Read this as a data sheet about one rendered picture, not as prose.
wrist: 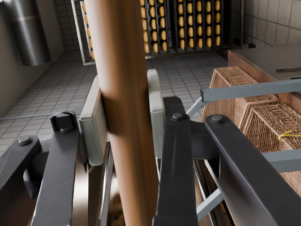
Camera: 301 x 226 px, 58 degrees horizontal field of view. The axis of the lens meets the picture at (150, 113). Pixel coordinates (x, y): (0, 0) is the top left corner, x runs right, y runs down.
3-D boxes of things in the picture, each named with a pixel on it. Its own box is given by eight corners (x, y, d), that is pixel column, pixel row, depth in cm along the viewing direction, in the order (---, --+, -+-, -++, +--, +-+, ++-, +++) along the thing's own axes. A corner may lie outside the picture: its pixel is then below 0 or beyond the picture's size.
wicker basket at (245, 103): (271, 183, 142) (218, 189, 142) (234, 130, 193) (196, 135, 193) (281, 98, 121) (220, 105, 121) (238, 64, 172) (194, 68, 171)
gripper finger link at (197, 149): (168, 140, 12) (233, 133, 12) (160, 97, 17) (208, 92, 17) (170, 166, 13) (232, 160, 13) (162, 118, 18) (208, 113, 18)
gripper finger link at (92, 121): (103, 166, 15) (89, 167, 15) (111, 110, 21) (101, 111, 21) (92, 117, 14) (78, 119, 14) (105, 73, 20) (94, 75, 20)
